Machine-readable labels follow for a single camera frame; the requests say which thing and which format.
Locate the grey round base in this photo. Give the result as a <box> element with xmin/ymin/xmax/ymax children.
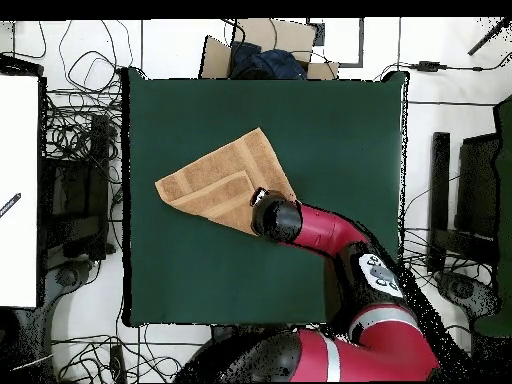
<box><xmin>43</xmin><ymin>259</ymin><xmax>97</xmax><ymax>305</ymax></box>
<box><xmin>434</xmin><ymin>270</ymin><xmax>501</xmax><ymax>321</ymax></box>

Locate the black marker pen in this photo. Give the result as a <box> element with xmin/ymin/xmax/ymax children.
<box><xmin>0</xmin><ymin>192</ymin><xmax>22</xmax><ymax>219</ymax></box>

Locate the black rod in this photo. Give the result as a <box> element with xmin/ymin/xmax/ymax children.
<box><xmin>466</xmin><ymin>17</ymin><xmax>512</xmax><ymax>56</ymax></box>

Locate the white board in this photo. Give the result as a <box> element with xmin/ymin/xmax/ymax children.
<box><xmin>0</xmin><ymin>74</ymin><xmax>40</xmax><ymax>308</ymax></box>

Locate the black power strip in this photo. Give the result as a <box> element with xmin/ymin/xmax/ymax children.
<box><xmin>108</xmin><ymin>344</ymin><xmax>128</xmax><ymax>384</ymax></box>

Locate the dark green table cloth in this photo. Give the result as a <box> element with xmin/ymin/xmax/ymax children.
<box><xmin>121</xmin><ymin>65</ymin><xmax>409</xmax><ymax>328</ymax></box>

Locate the green cloth covered stand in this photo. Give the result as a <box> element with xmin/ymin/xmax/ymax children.
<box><xmin>473</xmin><ymin>94</ymin><xmax>512</xmax><ymax>338</ymax></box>

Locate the black upright bar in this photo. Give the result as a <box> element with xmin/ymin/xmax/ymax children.
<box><xmin>426</xmin><ymin>132</ymin><xmax>452</xmax><ymax>274</ymax></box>

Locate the black cable tangle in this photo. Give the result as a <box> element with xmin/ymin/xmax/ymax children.
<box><xmin>42</xmin><ymin>19</ymin><xmax>126</xmax><ymax>186</ymax></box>
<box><xmin>50</xmin><ymin>323</ymin><xmax>209</xmax><ymax>384</ymax></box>
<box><xmin>399</xmin><ymin>171</ymin><xmax>497</xmax><ymax>341</ymax></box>

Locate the brown cardboard box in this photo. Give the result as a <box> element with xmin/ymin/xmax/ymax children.
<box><xmin>198</xmin><ymin>17</ymin><xmax>340</xmax><ymax>80</ymax></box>

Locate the tan terry towel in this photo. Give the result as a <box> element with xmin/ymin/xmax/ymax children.
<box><xmin>154</xmin><ymin>126</ymin><xmax>298</xmax><ymax>236</ymax></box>

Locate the dark blue clothes pile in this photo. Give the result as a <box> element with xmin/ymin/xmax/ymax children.
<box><xmin>230</xmin><ymin>40</ymin><xmax>308</xmax><ymax>80</ymax></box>

